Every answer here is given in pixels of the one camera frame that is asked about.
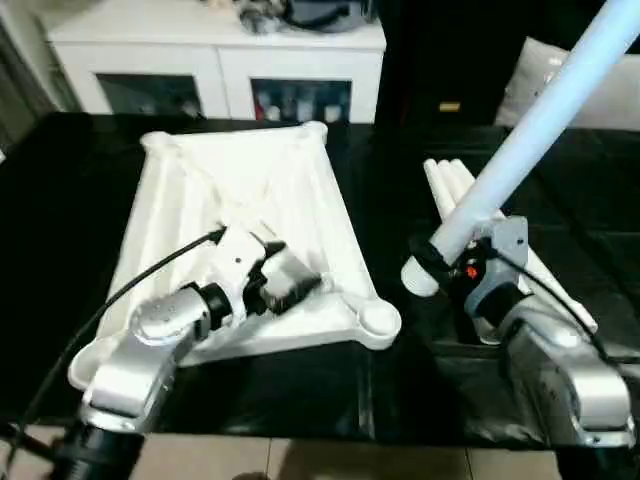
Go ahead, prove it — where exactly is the white plastic table top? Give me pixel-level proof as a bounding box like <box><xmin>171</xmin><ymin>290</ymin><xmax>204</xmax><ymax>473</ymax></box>
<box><xmin>68</xmin><ymin>122</ymin><xmax>403</xmax><ymax>391</ymax></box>

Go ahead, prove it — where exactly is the black cabinet with yellow label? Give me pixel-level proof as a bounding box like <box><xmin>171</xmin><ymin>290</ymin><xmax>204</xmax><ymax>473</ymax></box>
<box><xmin>380</xmin><ymin>0</ymin><xmax>561</xmax><ymax>126</ymax></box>

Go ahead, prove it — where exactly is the grey cushion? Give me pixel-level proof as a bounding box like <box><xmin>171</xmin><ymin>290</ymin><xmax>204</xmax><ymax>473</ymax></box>
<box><xmin>495</xmin><ymin>38</ymin><xmax>640</xmax><ymax>131</ymax></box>

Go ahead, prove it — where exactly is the white glass-door cabinet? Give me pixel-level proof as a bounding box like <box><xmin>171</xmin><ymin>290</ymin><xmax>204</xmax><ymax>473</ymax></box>
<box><xmin>45</xmin><ymin>0</ymin><xmax>389</xmax><ymax>123</ymax></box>

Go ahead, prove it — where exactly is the black table mat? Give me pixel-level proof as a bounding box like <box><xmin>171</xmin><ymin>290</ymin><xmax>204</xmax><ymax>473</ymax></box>
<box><xmin>0</xmin><ymin>112</ymin><xmax>640</xmax><ymax>446</ymax></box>

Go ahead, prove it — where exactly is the grey curtain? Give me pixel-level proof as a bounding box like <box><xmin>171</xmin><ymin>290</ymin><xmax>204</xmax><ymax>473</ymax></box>
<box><xmin>0</xmin><ymin>20</ymin><xmax>61</xmax><ymax>151</ymax></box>

